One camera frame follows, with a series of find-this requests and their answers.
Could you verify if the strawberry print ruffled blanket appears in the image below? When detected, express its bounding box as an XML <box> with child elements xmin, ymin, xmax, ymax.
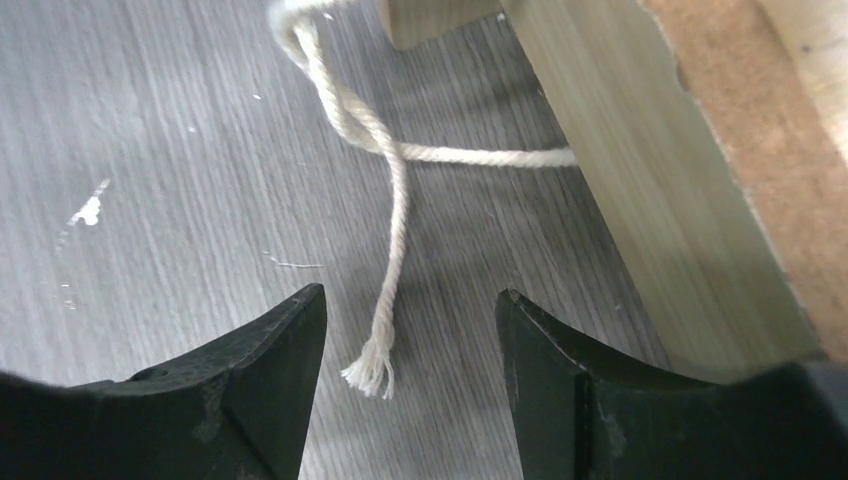
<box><xmin>269</xmin><ymin>0</ymin><xmax>579</xmax><ymax>400</ymax></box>

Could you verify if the wooden pet bed frame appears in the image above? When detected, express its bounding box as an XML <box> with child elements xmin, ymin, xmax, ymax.
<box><xmin>377</xmin><ymin>1</ymin><xmax>847</xmax><ymax>381</ymax></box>

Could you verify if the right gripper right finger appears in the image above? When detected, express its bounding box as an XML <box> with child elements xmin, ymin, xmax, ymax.
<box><xmin>495</xmin><ymin>290</ymin><xmax>847</xmax><ymax>479</ymax></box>

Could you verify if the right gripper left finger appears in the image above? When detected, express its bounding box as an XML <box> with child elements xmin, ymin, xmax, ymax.
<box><xmin>1</xmin><ymin>284</ymin><xmax>327</xmax><ymax>479</ymax></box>

